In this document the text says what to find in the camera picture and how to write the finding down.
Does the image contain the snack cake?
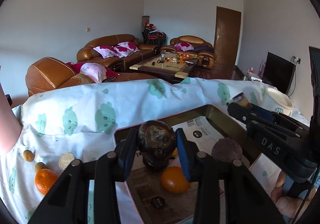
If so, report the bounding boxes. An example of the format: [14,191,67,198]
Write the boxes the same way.
[227,92,252,108]

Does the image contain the large orange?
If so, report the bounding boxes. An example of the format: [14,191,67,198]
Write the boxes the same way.
[35,169,59,195]

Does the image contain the dark purple round fruit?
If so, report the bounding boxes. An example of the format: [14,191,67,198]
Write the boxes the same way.
[211,137,242,163]

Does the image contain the small jar with lid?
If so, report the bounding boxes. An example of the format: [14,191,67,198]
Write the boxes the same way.
[58,152,75,171]

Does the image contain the small tan longan fruit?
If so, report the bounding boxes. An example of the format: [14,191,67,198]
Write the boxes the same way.
[23,150,35,162]

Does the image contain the wrinkled brown passion fruit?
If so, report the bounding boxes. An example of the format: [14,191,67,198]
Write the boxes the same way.
[138,121,176,173]

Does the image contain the person right hand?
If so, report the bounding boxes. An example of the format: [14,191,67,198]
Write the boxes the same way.
[270,171,311,221]

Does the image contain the white cartoon pig mug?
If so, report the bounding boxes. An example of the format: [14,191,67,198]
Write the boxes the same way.
[261,87,295,116]

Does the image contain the black television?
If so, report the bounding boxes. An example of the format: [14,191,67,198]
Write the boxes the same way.
[262,52,296,95]

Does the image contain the brown leather armchair far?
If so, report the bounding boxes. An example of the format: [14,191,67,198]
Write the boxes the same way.
[160,35,216,70]

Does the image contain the brown leather armchair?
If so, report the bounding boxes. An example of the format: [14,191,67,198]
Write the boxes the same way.
[160,35,216,70]
[25,56,158,97]

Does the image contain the pink tin box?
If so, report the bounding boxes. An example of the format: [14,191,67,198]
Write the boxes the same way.
[113,104,276,224]

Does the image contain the brown wooden door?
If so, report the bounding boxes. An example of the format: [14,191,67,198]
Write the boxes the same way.
[214,7,241,66]

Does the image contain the white green patterned tablecloth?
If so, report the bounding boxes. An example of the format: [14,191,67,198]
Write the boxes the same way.
[0,77,311,224]

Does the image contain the wooden coffee table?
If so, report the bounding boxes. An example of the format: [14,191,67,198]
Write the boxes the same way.
[130,52,199,82]

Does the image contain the printed paper liner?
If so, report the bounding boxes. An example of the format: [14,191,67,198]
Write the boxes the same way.
[127,116,223,223]

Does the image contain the magenta pillow on armchair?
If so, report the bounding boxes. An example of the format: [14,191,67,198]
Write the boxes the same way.
[174,42,194,52]

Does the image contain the pink electric kettle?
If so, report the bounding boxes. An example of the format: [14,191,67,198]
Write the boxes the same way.
[0,87,22,155]

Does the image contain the stacked dark chairs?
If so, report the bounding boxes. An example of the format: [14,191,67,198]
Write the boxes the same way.
[142,28,167,47]

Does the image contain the brown leather armchair near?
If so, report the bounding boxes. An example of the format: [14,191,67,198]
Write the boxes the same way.
[25,56,158,97]

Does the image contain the pink floral pillow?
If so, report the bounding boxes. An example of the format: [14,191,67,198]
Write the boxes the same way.
[80,63,107,83]

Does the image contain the magenta white pillow right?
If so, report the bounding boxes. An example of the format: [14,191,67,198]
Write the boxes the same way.
[113,41,139,58]

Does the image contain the magenta white pillow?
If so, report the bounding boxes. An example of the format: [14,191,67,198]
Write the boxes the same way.
[93,46,119,59]
[113,41,139,58]

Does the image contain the brown leather long sofa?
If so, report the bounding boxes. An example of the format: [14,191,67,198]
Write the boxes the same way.
[76,34,159,72]

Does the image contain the magenta white pillow left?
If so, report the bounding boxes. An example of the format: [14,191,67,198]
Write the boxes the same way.
[93,46,119,59]

